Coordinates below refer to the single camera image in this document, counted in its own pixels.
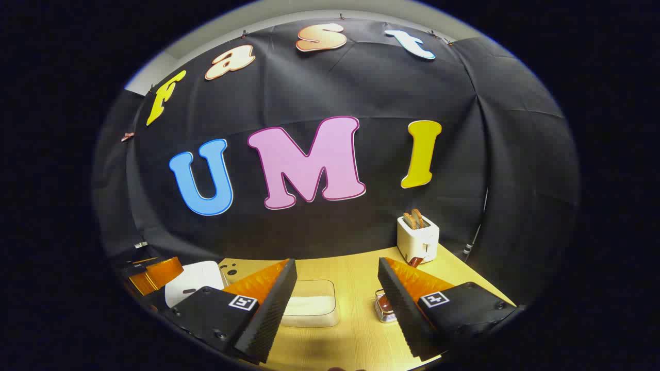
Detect wire chopstick holder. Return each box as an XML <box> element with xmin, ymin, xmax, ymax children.
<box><xmin>375</xmin><ymin>289</ymin><xmax>398</xmax><ymax>324</ymax></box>

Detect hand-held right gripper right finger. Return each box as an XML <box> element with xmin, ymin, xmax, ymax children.
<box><xmin>378</xmin><ymin>257</ymin><xmax>518</xmax><ymax>361</ymax></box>

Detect white rice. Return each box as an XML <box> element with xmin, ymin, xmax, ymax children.
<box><xmin>285</xmin><ymin>296</ymin><xmax>336</xmax><ymax>316</ymax></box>

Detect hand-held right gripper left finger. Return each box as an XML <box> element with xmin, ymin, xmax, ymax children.
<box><xmin>170</xmin><ymin>259</ymin><xmax>298</xmax><ymax>364</ymax></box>

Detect power cable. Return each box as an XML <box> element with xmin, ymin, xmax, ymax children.
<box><xmin>463</xmin><ymin>190</ymin><xmax>489</xmax><ymax>258</ymax></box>

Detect white toaster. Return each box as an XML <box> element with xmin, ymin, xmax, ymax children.
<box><xmin>397</xmin><ymin>213</ymin><xmax>440</xmax><ymax>264</ymax></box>

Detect black backdrop cloth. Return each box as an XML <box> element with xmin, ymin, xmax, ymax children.
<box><xmin>92</xmin><ymin>18</ymin><xmax>581</xmax><ymax>310</ymax></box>

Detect white rice cooker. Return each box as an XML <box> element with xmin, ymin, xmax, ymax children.
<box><xmin>165</xmin><ymin>261</ymin><xmax>226</xmax><ymax>308</ymax></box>

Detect clear plastic container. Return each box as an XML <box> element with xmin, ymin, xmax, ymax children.
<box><xmin>281</xmin><ymin>280</ymin><xmax>341</xmax><ymax>328</ymax></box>

